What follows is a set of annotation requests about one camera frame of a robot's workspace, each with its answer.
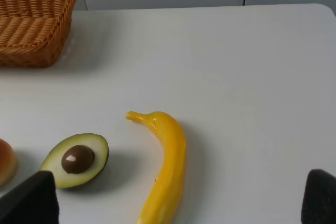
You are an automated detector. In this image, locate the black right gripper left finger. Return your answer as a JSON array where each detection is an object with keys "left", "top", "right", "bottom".
[{"left": 1, "top": 171, "right": 59, "bottom": 223}]

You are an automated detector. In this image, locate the red orange peach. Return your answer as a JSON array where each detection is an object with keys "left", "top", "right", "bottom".
[{"left": 0, "top": 139, "right": 18, "bottom": 187}]

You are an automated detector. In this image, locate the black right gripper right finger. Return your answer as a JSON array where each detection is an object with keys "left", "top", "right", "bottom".
[{"left": 301, "top": 169, "right": 335, "bottom": 224}]

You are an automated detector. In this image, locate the yellow banana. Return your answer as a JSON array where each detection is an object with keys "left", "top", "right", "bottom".
[{"left": 126, "top": 111, "right": 186, "bottom": 223}]

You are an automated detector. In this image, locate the halved avocado with pit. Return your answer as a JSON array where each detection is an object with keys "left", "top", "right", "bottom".
[{"left": 40, "top": 133, "right": 109, "bottom": 189}]

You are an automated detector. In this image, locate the brown wicker basket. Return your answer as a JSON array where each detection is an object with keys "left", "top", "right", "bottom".
[{"left": 1, "top": 0, "right": 76, "bottom": 68}]

